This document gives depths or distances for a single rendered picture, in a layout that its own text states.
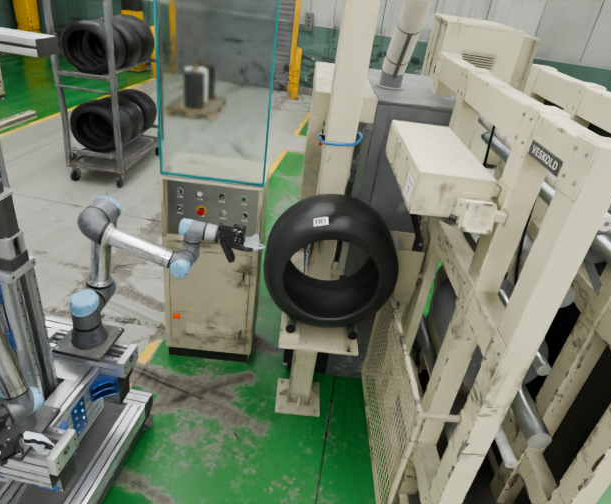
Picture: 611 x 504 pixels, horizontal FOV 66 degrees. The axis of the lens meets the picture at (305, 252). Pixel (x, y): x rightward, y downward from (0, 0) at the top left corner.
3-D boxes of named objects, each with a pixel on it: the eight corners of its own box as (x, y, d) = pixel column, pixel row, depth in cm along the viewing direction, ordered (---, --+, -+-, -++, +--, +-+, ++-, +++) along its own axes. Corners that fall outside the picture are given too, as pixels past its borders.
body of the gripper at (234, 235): (245, 234, 193) (216, 228, 192) (241, 252, 197) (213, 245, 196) (247, 226, 199) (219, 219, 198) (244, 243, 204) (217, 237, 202)
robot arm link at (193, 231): (181, 231, 202) (183, 213, 197) (206, 236, 203) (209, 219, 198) (176, 240, 195) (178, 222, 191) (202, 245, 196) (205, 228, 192)
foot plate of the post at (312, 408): (278, 379, 302) (278, 375, 300) (319, 383, 303) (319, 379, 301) (274, 412, 279) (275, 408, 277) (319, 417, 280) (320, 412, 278)
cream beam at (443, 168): (383, 153, 202) (390, 119, 195) (440, 160, 203) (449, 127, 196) (406, 214, 150) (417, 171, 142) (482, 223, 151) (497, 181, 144)
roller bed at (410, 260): (376, 278, 252) (388, 230, 237) (403, 281, 253) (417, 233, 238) (381, 300, 235) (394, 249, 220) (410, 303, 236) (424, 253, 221)
